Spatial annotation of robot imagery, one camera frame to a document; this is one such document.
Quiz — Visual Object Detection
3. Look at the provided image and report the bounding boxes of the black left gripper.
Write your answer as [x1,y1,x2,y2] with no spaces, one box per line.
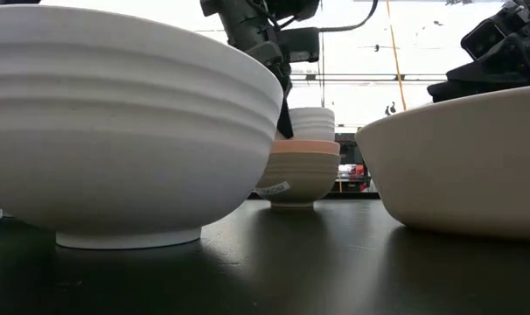
[199,0,295,140]

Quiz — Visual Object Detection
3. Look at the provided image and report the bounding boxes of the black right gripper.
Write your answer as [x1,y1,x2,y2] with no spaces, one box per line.
[426,0,530,104]

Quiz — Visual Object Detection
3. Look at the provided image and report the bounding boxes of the small white ribbed bowl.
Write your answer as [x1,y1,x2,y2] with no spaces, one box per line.
[275,107,336,143]

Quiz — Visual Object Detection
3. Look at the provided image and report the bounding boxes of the large beige smooth bowl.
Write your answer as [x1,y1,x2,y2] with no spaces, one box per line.
[354,84,530,242]

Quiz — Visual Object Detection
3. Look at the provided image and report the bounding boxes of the large white ribbed bowl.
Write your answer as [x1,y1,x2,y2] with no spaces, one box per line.
[0,3,285,250]

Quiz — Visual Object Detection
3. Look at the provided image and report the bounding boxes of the taupe ribbed bowl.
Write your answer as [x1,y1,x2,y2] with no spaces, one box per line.
[255,150,341,209]

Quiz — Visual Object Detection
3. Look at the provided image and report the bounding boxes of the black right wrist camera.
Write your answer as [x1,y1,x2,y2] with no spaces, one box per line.
[460,19,509,61]

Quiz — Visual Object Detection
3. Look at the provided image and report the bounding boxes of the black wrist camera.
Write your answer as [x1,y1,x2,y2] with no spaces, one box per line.
[276,26,321,63]
[460,19,509,61]

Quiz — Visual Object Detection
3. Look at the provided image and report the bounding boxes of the yellow cable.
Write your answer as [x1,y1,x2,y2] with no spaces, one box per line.
[386,0,408,111]

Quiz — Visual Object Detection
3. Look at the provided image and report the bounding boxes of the black computer case with handle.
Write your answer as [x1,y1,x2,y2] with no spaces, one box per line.
[334,132,372,193]

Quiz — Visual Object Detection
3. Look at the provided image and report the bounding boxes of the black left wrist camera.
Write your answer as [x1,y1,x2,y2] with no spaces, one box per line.
[276,26,321,63]

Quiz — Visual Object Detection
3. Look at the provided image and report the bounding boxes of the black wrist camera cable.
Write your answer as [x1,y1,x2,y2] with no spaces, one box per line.
[318,0,380,34]

